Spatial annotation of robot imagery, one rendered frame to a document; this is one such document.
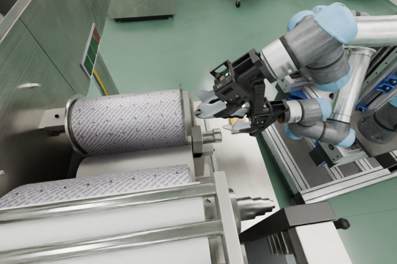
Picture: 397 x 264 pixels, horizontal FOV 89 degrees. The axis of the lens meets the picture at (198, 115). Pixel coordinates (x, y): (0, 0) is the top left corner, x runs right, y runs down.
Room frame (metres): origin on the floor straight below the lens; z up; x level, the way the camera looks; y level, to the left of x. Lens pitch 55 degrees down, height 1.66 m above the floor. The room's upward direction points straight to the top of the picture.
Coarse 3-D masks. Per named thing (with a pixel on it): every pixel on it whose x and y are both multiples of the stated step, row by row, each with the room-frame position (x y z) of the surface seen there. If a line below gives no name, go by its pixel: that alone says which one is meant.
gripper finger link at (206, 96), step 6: (198, 90) 0.33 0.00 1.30; (204, 90) 0.34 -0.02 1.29; (210, 90) 0.34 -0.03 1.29; (198, 96) 0.33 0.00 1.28; (204, 96) 0.33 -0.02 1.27; (210, 96) 0.34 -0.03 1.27; (216, 96) 0.33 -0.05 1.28; (204, 102) 0.33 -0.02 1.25; (210, 102) 0.33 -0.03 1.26; (198, 108) 0.32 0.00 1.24
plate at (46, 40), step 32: (32, 0) 0.49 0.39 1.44; (64, 0) 0.64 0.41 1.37; (96, 0) 0.91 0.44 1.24; (32, 32) 0.42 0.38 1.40; (64, 32) 0.54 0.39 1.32; (0, 64) 0.28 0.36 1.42; (32, 64) 0.35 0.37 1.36; (64, 64) 0.45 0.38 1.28; (0, 96) 0.23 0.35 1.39; (32, 96) 0.28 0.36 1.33; (64, 96) 0.36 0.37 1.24; (0, 128) 0.18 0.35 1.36; (32, 128) 0.22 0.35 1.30; (0, 160) 0.14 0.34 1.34; (32, 160) 0.16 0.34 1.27; (64, 160) 0.21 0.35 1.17; (0, 192) 0.09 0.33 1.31
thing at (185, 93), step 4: (184, 92) 0.32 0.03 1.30; (180, 96) 0.31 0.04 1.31; (184, 96) 0.31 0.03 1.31; (184, 100) 0.29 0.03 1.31; (188, 100) 0.29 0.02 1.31; (184, 104) 0.28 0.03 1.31; (188, 104) 0.28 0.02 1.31; (184, 108) 0.28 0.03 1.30; (188, 108) 0.28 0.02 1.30; (188, 112) 0.27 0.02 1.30; (188, 116) 0.26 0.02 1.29; (188, 120) 0.25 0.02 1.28; (188, 124) 0.25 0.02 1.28; (72, 128) 0.23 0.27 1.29; (188, 128) 0.24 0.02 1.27; (184, 132) 0.24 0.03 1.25; (188, 132) 0.24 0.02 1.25
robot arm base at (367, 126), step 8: (360, 120) 0.55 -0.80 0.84; (368, 120) 0.53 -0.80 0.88; (376, 120) 0.50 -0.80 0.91; (360, 128) 0.51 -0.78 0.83; (368, 128) 0.49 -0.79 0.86; (376, 128) 0.48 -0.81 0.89; (384, 128) 0.47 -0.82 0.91; (368, 136) 0.46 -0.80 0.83; (376, 136) 0.46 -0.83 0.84; (384, 136) 0.45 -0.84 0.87; (392, 136) 0.44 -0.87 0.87
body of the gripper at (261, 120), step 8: (264, 104) 0.41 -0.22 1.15; (272, 104) 0.41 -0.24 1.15; (280, 104) 0.40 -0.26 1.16; (248, 112) 0.41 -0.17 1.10; (264, 112) 0.37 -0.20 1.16; (272, 112) 0.37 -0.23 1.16; (280, 112) 0.38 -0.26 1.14; (288, 112) 0.38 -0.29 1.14; (256, 120) 0.36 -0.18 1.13; (264, 120) 0.36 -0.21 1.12; (280, 120) 0.38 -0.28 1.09
